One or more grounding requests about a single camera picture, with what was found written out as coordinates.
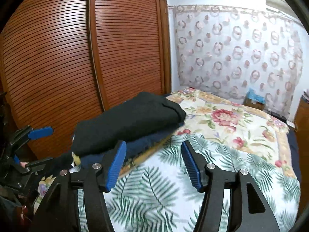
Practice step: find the folded navy garment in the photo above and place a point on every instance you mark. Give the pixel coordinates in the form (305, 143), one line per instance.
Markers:
(134, 148)

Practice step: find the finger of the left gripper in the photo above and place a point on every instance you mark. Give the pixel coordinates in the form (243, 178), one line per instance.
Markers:
(26, 134)
(39, 166)

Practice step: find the circle patterned curtain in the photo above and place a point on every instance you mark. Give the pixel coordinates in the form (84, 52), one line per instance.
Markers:
(229, 51)

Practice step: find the blue item behind bed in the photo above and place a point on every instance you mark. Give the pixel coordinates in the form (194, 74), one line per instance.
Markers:
(254, 100)

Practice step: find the floral quilt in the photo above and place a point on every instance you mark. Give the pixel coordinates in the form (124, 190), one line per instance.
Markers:
(237, 126)

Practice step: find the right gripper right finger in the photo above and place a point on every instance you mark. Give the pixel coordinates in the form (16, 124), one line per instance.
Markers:
(248, 209)

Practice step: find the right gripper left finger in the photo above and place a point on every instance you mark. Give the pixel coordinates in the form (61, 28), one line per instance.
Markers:
(58, 211)

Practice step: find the wooden louvered wardrobe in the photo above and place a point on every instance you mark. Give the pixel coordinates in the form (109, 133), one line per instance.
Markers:
(64, 61)

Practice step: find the wooden sideboard cabinet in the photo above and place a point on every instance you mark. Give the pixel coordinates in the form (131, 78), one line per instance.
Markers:
(301, 123)

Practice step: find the black printed t-shirt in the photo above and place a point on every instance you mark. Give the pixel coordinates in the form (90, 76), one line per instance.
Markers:
(141, 116)

